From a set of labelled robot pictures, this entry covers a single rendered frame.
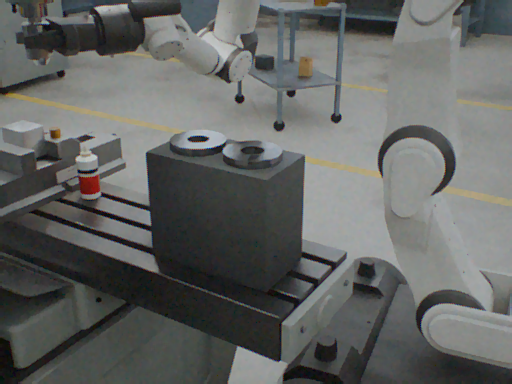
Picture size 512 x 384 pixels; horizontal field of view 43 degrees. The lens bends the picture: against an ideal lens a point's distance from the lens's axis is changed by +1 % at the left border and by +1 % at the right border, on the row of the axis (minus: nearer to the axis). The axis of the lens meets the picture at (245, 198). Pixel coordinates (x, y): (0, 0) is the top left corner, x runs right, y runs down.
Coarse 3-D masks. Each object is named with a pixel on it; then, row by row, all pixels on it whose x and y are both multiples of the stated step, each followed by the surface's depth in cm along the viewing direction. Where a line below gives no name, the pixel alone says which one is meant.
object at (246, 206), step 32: (160, 160) 98; (192, 160) 96; (224, 160) 95; (256, 160) 92; (288, 160) 95; (160, 192) 101; (192, 192) 97; (224, 192) 94; (256, 192) 90; (288, 192) 95; (160, 224) 103; (192, 224) 99; (224, 224) 96; (256, 224) 93; (288, 224) 98; (160, 256) 106; (192, 256) 102; (224, 256) 98; (256, 256) 95; (288, 256) 101; (256, 288) 97
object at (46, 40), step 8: (48, 32) 112; (56, 32) 113; (24, 40) 111; (32, 40) 111; (40, 40) 112; (48, 40) 113; (56, 40) 113; (32, 48) 112; (40, 48) 112; (48, 48) 113; (56, 48) 114
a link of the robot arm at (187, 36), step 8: (176, 16) 131; (176, 24) 132; (184, 24) 132; (184, 32) 132; (192, 32) 134; (184, 40) 132; (192, 40) 133; (184, 48) 132; (192, 48) 133; (176, 56) 134; (184, 56) 134
